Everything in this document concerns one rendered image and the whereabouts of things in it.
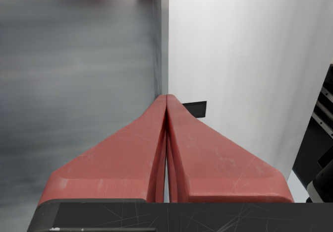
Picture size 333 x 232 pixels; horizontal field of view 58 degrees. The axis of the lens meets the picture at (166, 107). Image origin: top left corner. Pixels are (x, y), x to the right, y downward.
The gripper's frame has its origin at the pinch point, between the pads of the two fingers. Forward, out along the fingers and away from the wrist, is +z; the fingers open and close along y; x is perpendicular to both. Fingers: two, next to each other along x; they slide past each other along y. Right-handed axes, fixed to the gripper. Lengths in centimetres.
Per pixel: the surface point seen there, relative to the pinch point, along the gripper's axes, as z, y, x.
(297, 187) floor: 116, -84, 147
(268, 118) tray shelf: 11.2, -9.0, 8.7
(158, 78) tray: 6.9, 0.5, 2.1
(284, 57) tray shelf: 11.1, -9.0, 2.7
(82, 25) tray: 8.2, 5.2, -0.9
